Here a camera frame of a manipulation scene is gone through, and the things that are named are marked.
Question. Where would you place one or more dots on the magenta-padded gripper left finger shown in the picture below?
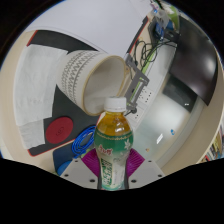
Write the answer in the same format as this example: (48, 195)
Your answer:
(78, 170)

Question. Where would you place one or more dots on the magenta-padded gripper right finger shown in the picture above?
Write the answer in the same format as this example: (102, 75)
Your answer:
(148, 170)

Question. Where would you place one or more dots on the green-labelled tea bottle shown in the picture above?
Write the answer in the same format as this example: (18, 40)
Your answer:
(114, 143)

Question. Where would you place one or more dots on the orange window sticker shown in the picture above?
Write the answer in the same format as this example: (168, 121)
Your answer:
(147, 149)

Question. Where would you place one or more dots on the flat round red coaster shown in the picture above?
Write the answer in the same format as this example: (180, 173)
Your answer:
(59, 130)

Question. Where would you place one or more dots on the blue window sticker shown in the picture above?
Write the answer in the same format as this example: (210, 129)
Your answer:
(172, 132)

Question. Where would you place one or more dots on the white patterned paper cup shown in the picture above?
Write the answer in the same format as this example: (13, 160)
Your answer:
(83, 76)

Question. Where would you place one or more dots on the flat white paper towel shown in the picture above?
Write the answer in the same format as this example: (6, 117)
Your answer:
(35, 86)

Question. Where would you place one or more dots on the black desk mat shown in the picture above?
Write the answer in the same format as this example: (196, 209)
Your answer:
(63, 40)

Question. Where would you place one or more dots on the small blue desk device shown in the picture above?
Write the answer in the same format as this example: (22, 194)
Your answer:
(158, 29)

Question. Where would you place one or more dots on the white paper sheets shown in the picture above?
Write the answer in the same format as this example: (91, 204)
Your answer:
(96, 23)

